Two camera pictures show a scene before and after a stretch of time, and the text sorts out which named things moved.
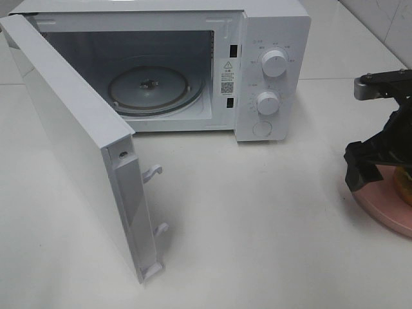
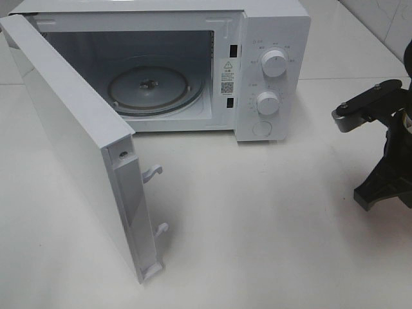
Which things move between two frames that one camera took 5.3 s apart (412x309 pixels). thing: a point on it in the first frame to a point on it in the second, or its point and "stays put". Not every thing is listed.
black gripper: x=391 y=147 to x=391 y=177
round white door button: x=262 y=129 stays put
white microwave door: x=100 y=147 stays put
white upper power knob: x=273 y=63 stays put
